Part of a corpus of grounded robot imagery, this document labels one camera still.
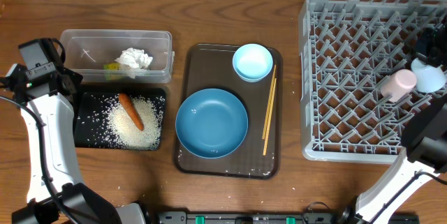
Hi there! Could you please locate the light blue cup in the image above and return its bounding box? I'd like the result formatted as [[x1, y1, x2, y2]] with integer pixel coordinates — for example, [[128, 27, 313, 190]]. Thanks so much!
[[411, 59, 446, 93]]

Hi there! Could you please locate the white pink cup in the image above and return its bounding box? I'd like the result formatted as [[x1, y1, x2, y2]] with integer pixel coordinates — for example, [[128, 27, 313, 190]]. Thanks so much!
[[380, 69, 417, 103]]

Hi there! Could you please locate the yellow pandan cake wrapper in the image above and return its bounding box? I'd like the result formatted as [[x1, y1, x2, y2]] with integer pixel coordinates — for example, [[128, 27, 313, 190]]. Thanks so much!
[[103, 62, 122, 80]]

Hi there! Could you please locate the white tissue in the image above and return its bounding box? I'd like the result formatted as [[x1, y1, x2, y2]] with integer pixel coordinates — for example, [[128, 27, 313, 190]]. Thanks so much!
[[115, 47, 153, 79]]

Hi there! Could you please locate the orange carrot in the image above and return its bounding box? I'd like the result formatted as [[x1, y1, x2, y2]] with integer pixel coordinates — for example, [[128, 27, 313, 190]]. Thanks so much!
[[118, 94, 144, 131]]

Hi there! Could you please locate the pile of white rice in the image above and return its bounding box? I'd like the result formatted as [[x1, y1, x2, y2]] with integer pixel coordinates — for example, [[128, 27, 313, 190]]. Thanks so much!
[[83, 94, 166, 151]]

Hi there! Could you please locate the dark blue plate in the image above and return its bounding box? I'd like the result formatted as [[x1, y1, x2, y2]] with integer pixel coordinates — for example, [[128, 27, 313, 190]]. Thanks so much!
[[175, 89, 249, 159]]

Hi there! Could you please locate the light blue bowl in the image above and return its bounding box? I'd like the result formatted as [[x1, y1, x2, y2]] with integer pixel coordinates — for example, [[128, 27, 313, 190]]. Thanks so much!
[[232, 44, 273, 82]]

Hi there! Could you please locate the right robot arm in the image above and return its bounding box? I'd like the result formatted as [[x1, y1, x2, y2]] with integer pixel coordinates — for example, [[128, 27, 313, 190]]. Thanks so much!
[[337, 24, 446, 223]]

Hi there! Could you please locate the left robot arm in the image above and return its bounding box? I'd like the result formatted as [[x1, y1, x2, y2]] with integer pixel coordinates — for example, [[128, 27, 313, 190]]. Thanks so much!
[[1, 38, 150, 223]]

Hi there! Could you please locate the grey dishwasher rack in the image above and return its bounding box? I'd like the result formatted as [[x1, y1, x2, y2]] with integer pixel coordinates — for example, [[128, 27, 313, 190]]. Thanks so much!
[[298, 0, 446, 164]]

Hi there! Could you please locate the clear plastic container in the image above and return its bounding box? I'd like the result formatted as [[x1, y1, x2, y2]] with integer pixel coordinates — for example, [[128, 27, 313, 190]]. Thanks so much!
[[59, 29, 175, 83]]

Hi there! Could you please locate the black plastic tray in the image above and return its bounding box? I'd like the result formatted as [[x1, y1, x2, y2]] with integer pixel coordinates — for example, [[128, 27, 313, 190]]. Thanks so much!
[[72, 86, 168, 151]]

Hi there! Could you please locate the brown serving tray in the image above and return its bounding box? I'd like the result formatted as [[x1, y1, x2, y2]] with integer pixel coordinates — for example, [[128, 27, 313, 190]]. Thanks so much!
[[174, 44, 282, 179]]

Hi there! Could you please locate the wooden chopstick left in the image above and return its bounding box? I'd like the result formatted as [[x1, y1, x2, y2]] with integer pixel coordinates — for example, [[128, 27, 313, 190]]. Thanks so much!
[[262, 64, 277, 140]]

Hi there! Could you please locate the wooden chopstick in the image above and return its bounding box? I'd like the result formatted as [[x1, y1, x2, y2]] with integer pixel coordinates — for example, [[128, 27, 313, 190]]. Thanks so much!
[[263, 78, 277, 156], [262, 64, 277, 140]]

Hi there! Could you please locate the wooden chopstick right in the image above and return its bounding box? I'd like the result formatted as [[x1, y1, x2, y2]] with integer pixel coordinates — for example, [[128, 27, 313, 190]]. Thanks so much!
[[263, 78, 277, 156]]

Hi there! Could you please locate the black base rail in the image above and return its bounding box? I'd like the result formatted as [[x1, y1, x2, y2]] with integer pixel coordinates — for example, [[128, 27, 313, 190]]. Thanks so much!
[[153, 210, 420, 224]]

